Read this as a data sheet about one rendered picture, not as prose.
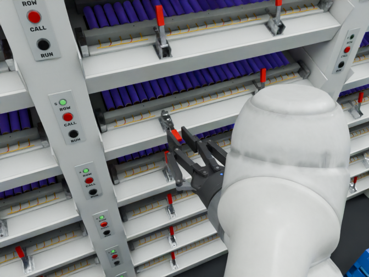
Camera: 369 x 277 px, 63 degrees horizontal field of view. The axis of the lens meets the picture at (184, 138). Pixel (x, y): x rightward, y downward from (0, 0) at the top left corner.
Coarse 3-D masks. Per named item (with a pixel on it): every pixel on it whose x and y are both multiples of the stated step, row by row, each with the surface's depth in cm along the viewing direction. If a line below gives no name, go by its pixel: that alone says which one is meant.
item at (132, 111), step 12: (276, 72) 82; (288, 72) 84; (216, 84) 77; (228, 84) 78; (240, 84) 79; (168, 96) 73; (180, 96) 74; (192, 96) 74; (204, 96) 77; (120, 108) 70; (132, 108) 70; (144, 108) 71; (156, 108) 73; (180, 108) 74; (108, 120) 69
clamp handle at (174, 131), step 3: (168, 120) 69; (168, 123) 69; (171, 126) 69; (171, 129) 68; (174, 129) 68; (171, 132) 67; (174, 132) 67; (177, 132) 67; (174, 135) 66; (177, 135) 66; (177, 138) 65; (180, 138) 65
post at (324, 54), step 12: (348, 0) 68; (360, 12) 71; (348, 24) 72; (360, 24) 74; (336, 36) 74; (360, 36) 77; (312, 48) 82; (324, 48) 78; (336, 48) 76; (324, 60) 79; (336, 60) 79; (348, 60) 81; (324, 72) 80; (348, 72) 84; (324, 84) 83; (336, 84) 85; (336, 96) 89
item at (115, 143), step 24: (312, 72) 84; (96, 96) 73; (216, 96) 78; (240, 96) 79; (96, 120) 70; (120, 120) 71; (192, 120) 74; (216, 120) 75; (120, 144) 68; (144, 144) 70
